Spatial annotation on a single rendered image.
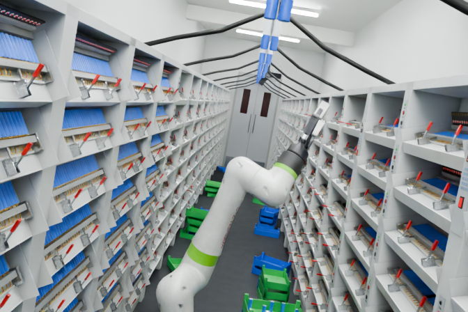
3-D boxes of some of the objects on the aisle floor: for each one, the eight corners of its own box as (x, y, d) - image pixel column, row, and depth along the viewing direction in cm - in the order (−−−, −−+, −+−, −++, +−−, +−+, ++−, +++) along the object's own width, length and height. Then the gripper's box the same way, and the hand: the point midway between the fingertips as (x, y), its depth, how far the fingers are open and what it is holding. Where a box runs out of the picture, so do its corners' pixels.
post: (333, 482, 214) (414, 81, 201) (330, 466, 223) (407, 81, 211) (379, 491, 213) (463, 89, 201) (374, 475, 223) (454, 90, 210)
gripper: (301, 175, 185) (329, 131, 192) (306, 147, 162) (338, 99, 170) (283, 166, 187) (311, 122, 194) (286, 137, 164) (318, 89, 172)
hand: (322, 114), depth 182 cm, fingers open, 13 cm apart
